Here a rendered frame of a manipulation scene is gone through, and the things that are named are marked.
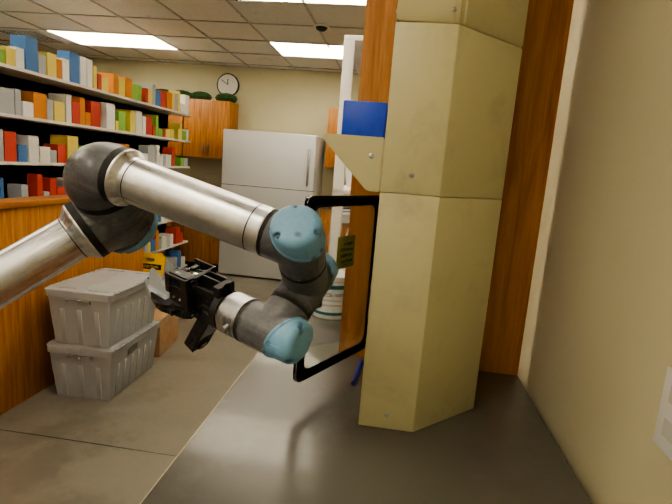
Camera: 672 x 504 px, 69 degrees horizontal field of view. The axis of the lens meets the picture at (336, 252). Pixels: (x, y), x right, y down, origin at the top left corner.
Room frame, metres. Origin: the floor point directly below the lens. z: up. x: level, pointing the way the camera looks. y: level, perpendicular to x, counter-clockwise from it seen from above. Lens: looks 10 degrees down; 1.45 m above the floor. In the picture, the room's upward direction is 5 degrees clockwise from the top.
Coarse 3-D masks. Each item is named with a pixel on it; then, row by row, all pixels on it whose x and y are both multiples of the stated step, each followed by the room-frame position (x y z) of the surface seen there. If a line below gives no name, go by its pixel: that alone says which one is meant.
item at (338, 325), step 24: (336, 216) 1.06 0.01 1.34; (360, 216) 1.14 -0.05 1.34; (336, 240) 1.06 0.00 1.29; (360, 240) 1.15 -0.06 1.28; (360, 264) 1.16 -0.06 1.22; (336, 288) 1.08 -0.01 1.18; (360, 288) 1.17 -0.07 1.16; (336, 312) 1.08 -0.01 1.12; (360, 312) 1.18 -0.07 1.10; (336, 336) 1.09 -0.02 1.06; (360, 336) 1.19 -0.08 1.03; (312, 360) 1.01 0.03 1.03
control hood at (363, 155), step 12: (336, 144) 0.92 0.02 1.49; (348, 144) 0.92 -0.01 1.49; (360, 144) 0.92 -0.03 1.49; (372, 144) 0.92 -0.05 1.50; (348, 156) 0.92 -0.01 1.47; (360, 156) 0.92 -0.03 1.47; (372, 156) 0.91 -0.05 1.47; (348, 168) 0.92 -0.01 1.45; (360, 168) 0.92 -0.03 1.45; (372, 168) 0.92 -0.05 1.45; (360, 180) 0.92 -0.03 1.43; (372, 180) 0.92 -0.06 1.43
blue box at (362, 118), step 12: (348, 108) 1.14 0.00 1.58; (360, 108) 1.13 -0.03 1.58; (372, 108) 1.13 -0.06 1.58; (384, 108) 1.13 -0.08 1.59; (348, 120) 1.14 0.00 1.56; (360, 120) 1.13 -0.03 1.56; (372, 120) 1.13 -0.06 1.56; (384, 120) 1.13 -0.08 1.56; (348, 132) 1.14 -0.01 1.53; (360, 132) 1.13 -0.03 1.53; (372, 132) 1.13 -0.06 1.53; (384, 132) 1.13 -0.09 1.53
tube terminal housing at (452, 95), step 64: (448, 64) 0.90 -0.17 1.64; (512, 64) 1.01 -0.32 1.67; (448, 128) 0.90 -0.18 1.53; (384, 192) 0.92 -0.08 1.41; (448, 192) 0.92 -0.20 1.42; (384, 256) 0.91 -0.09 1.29; (448, 256) 0.93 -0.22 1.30; (384, 320) 0.91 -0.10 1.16; (448, 320) 0.95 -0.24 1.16; (384, 384) 0.91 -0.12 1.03; (448, 384) 0.96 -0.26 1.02
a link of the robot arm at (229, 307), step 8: (232, 296) 0.78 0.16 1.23; (240, 296) 0.78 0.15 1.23; (248, 296) 0.79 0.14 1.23; (224, 304) 0.77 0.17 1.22; (232, 304) 0.76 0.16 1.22; (240, 304) 0.76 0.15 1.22; (216, 312) 0.77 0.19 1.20; (224, 312) 0.76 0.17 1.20; (232, 312) 0.75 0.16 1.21; (216, 320) 0.76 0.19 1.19; (224, 320) 0.76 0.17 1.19; (232, 320) 0.75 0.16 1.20; (224, 328) 0.75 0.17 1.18; (232, 328) 0.75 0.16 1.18; (232, 336) 0.76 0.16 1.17
